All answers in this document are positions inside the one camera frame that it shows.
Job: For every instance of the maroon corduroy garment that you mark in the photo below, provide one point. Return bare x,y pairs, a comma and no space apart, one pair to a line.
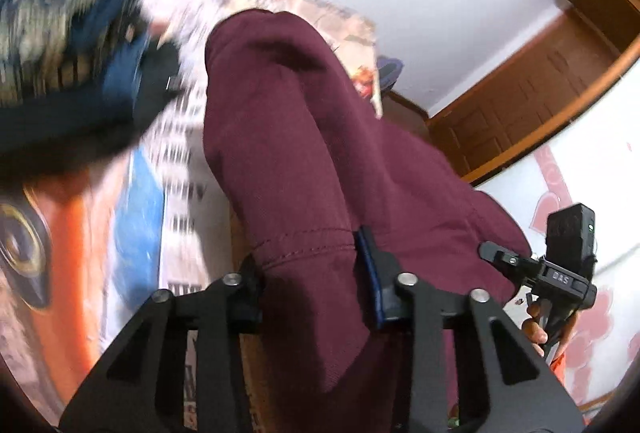
305,163

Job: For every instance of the brown wooden door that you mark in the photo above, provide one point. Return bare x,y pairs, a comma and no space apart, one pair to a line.
534,94

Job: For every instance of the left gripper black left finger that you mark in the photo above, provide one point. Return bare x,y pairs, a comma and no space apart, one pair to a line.
137,384

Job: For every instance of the navy patterned garment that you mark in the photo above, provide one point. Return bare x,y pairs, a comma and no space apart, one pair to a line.
49,46

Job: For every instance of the newspaper print bed sheet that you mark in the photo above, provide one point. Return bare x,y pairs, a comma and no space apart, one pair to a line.
82,249

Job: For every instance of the person's right hand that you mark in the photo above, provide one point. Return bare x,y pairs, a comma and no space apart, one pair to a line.
536,334

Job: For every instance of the dark navy folded garment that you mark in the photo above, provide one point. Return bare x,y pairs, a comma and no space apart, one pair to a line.
65,129

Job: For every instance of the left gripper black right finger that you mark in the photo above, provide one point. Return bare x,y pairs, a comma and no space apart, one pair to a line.
464,365

